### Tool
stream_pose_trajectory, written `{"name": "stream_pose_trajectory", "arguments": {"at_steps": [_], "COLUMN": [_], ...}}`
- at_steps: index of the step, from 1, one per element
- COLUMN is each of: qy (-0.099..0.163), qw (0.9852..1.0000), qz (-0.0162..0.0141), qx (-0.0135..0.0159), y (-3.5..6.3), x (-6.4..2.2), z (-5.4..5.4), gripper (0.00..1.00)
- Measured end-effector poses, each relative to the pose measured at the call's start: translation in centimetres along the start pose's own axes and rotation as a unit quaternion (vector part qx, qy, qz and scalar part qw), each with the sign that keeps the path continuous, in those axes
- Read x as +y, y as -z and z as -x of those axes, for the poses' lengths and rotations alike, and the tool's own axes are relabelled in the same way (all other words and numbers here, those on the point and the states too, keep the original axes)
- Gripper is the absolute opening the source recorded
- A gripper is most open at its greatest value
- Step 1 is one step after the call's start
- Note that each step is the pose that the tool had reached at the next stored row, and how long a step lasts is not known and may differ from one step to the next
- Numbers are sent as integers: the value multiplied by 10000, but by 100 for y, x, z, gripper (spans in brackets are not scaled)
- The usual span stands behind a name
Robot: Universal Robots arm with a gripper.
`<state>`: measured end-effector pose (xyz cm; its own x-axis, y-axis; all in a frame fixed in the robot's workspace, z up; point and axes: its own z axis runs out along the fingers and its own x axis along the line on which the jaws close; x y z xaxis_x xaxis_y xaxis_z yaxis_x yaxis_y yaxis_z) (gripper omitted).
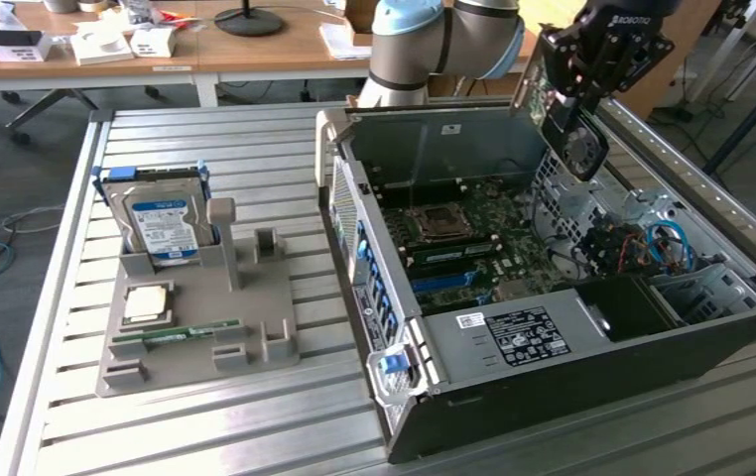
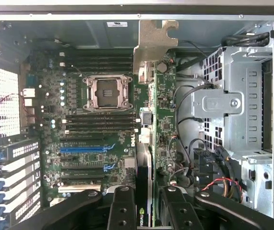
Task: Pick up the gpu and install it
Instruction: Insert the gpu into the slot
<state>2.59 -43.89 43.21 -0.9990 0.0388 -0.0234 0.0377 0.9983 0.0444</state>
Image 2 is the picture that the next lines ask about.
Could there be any black open PC case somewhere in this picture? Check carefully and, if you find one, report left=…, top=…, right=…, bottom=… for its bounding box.
left=0, top=4, right=274, bottom=230

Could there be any blue expansion slot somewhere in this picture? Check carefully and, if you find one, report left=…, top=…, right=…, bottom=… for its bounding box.
left=60, top=147, right=104, bottom=154

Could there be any green Dell motherboard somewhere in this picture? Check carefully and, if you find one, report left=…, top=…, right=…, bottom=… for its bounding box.
left=25, top=47, right=178, bottom=209

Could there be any red and black wire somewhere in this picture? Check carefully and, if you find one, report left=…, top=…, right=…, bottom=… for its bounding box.
left=0, top=94, right=36, bottom=134

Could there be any metal CPU socket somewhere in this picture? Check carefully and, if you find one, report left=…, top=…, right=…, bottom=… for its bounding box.
left=82, top=74, right=134, bottom=112

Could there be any silver disk bay cage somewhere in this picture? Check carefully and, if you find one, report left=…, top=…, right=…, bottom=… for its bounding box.
left=191, top=46, right=274, bottom=166

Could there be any silver chipset heatsink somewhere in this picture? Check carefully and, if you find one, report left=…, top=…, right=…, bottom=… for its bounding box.
left=124, top=158, right=137, bottom=169

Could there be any coloured power wire bundle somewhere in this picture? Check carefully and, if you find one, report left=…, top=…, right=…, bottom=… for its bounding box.
left=200, top=177, right=246, bottom=205

